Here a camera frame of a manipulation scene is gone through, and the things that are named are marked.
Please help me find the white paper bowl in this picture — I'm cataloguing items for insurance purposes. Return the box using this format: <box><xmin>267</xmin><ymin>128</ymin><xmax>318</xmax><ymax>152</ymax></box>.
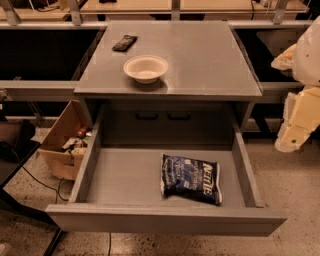
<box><xmin>123</xmin><ymin>55</ymin><xmax>168</xmax><ymax>84</ymax></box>

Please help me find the black right drawer handle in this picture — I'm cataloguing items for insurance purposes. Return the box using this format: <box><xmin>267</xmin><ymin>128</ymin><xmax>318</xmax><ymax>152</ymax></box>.
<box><xmin>167</xmin><ymin>111</ymin><xmax>191</xmax><ymax>121</ymax></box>

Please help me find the cardboard box with trash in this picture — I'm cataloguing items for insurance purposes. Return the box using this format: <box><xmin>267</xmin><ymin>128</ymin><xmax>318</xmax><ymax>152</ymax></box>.
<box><xmin>38</xmin><ymin>100</ymin><xmax>89</xmax><ymax>180</ymax></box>

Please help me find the grey cabinet counter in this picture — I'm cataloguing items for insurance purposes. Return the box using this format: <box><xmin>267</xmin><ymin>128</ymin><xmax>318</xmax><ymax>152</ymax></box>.
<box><xmin>75</xmin><ymin>21</ymin><xmax>262</xmax><ymax>141</ymax></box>

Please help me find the red can in box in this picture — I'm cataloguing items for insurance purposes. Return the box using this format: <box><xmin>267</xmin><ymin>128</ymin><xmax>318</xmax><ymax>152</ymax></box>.
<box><xmin>76</xmin><ymin>125</ymin><xmax>89</xmax><ymax>138</ymax></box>

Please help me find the black floor cable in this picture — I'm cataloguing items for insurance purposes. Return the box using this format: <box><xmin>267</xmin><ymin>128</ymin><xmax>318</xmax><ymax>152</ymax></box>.
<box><xmin>19</xmin><ymin>164</ymin><xmax>70</xmax><ymax>204</ymax></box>

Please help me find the black snack bar wrapper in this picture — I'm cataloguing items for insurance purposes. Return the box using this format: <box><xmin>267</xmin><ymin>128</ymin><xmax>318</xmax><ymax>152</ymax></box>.
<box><xmin>112</xmin><ymin>35</ymin><xmax>138</xmax><ymax>52</ymax></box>

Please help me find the blue chip bag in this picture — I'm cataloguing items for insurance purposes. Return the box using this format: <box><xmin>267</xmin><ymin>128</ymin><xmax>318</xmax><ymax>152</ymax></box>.
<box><xmin>160</xmin><ymin>154</ymin><xmax>223</xmax><ymax>205</ymax></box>

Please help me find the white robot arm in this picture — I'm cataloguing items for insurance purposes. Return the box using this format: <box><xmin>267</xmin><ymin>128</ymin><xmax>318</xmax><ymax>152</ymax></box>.
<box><xmin>271</xmin><ymin>17</ymin><xmax>320</xmax><ymax>153</ymax></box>

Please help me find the open grey top drawer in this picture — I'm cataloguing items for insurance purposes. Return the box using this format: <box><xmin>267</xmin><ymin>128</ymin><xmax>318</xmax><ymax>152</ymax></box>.
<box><xmin>46</xmin><ymin>105</ymin><xmax>287</xmax><ymax>237</ymax></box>

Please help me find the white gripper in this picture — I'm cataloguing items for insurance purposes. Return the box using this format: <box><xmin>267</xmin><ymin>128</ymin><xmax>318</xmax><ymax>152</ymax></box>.
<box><xmin>271</xmin><ymin>44</ymin><xmax>320</xmax><ymax>153</ymax></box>

